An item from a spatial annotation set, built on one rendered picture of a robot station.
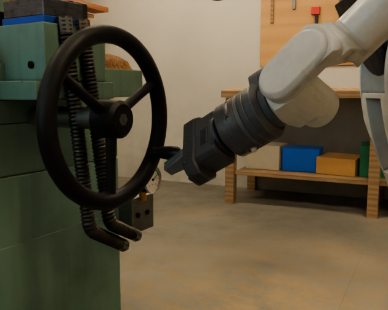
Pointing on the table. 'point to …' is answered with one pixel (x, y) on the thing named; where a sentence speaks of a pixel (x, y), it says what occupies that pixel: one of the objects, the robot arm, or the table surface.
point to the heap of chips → (116, 63)
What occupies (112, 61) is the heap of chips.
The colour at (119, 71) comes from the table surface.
